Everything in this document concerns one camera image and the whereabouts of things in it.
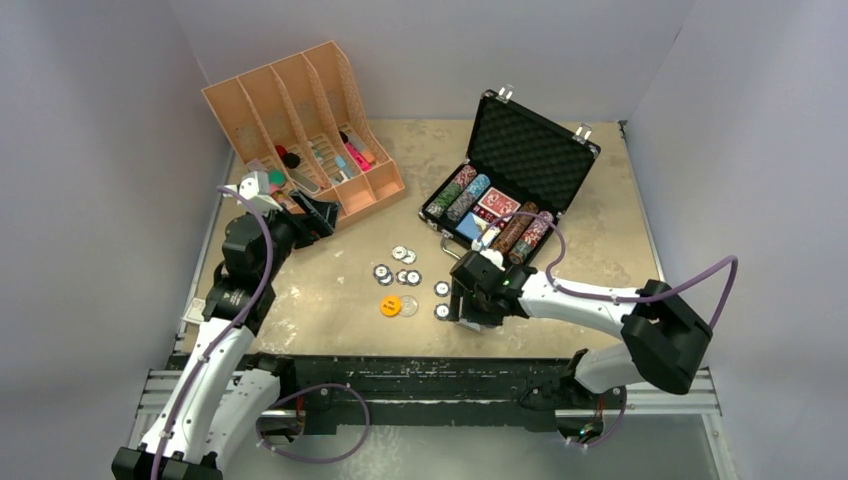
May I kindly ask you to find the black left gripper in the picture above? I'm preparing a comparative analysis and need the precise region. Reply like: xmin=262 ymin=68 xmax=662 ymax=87
xmin=250 ymin=190 xmax=339 ymax=282

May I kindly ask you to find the clear triangle card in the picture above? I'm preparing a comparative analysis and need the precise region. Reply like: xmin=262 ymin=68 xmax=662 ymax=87
xmin=457 ymin=319 xmax=483 ymax=333

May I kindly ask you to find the yellow big blind button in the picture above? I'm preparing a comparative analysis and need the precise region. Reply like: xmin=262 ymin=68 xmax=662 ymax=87
xmin=379 ymin=295 xmax=403 ymax=317

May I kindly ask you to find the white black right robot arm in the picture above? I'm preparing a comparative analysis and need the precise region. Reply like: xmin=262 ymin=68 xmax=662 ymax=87
xmin=450 ymin=251 xmax=713 ymax=407

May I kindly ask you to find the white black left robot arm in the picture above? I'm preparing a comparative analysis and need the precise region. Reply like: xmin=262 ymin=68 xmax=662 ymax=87
xmin=111 ymin=190 xmax=341 ymax=479

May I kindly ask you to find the blue 10 chip upper single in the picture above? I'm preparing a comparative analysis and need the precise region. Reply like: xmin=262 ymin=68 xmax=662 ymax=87
xmin=433 ymin=281 xmax=451 ymax=298

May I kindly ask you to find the green round tape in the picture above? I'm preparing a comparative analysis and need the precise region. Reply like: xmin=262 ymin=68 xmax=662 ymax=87
xmin=268 ymin=170 xmax=286 ymax=187

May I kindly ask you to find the black red round object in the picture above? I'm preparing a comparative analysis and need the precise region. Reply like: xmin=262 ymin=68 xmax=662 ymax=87
xmin=275 ymin=145 xmax=301 ymax=170

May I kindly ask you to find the black orange chip row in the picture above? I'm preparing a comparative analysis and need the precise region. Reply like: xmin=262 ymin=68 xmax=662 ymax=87
xmin=491 ymin=202 xmax=539 ymax=259

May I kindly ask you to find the blue playing card deck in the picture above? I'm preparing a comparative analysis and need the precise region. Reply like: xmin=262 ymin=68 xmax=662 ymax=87
xmin=456 ymin=212 xmax=499 ymax=246

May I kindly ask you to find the clear dealer button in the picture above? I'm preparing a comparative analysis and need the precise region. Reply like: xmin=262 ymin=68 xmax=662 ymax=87
xmin=399 ymin=295 xmax=419 ymax=317

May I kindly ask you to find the white 1 chip lower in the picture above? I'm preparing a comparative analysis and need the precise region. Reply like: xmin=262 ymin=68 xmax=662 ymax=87
xmin=401 ymin=250 xmax=417 ymax=265

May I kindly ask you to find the pink highlighter marker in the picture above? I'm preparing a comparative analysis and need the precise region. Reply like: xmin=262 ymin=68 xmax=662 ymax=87
xmin=339 ymin=131 xmax=375 ymax=172

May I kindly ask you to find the red dice row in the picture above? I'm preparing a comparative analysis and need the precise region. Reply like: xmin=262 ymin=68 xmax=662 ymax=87
xmin=470 ymin=203 xmax=499 ymax=222

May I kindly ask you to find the blue 10 chip far left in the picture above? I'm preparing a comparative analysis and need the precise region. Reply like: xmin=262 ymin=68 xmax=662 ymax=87
xmin=373 ymin=264 xmax=391 ymax=279

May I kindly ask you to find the red playing card deck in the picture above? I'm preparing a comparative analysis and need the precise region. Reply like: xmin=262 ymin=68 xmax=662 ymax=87
xmin=477 ymin=187 xmax=521 ymax=218

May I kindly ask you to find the blue 10 chip under left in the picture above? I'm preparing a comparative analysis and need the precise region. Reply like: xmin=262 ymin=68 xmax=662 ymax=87
xmin=377 ymin=272 xmax=394 ymax=286

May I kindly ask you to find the peach desk organizer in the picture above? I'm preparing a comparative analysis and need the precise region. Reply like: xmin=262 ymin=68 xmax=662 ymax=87
xmin=202 ymin=41 xmax=405 ymax=227

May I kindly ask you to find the blue orange chip row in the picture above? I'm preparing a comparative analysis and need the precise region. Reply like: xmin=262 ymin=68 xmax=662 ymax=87
xmin=445 ymin=174 xmax=491 ymax=222

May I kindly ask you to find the black poker chip case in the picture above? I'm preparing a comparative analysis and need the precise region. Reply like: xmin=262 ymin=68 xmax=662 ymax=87
xmin=419 ymin=88 xmax=601 ymax=265

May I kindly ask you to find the small white red box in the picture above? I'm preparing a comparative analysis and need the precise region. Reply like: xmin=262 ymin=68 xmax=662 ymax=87
xmin=181 ymin=298 xmax=206 ymax=325

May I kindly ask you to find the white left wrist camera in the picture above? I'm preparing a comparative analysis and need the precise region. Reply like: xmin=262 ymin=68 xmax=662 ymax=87
xmin=236 ymin=171 xmax=279 ymax=214

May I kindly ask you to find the chrome case handle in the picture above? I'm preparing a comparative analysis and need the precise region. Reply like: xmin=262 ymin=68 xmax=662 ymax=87
xmin=440 ymin=235 xmax=470 ymax=262

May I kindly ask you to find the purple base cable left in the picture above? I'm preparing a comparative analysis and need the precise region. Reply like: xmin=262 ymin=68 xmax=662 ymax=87
xmin=255 ymin=382 xmax=372 ymax=465

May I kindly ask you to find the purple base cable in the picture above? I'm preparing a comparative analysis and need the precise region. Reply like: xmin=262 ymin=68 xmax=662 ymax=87
xmin=563 ymin=386 xmax=629 ymax=450
xmin=255 ymin=382 xmax=372 ymax=465

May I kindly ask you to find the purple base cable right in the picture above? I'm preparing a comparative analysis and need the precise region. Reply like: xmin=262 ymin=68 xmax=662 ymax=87
xmin=563 ymin=386 xmax=629 ymax=450

